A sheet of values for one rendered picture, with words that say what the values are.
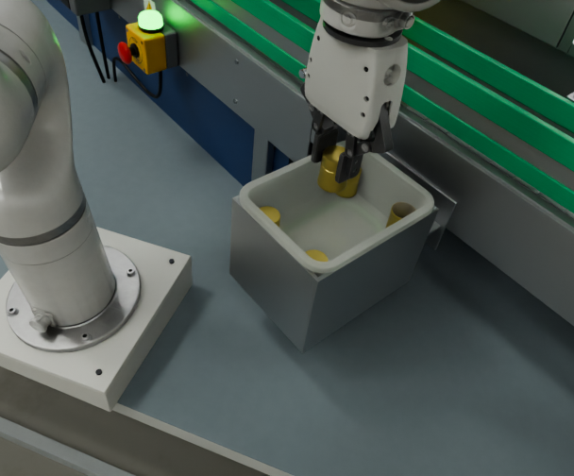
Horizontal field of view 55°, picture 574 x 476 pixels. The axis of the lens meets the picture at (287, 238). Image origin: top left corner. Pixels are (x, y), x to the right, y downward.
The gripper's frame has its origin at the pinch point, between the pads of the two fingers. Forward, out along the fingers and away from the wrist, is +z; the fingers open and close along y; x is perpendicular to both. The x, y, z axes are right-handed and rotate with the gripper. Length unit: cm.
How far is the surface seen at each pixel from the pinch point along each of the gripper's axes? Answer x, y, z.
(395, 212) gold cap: -12.2, -2.2, 13.9
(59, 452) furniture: 38, 31, 90
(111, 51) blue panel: -11, 88, 32
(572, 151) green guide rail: -22.3, -16.1, -2.0
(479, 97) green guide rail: -22.1, -2.6, -1.8
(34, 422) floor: 40, 53, 110
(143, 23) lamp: -5, 55, 9
